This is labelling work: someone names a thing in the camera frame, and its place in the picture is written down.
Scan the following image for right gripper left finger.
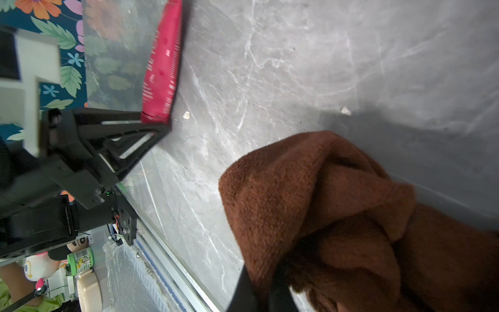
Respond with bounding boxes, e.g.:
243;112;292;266
226;266;259;312

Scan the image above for brown cloth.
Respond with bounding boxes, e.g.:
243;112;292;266
218;131;498;311

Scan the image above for magenta toothpaste tube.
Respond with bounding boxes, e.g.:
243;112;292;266
141;1;183;124

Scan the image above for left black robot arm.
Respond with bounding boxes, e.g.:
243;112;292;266
1;109;170;258

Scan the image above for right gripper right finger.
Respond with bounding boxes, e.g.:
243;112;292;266
268;272;298;312

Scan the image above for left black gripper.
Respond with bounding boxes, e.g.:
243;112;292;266
1;108;170;217

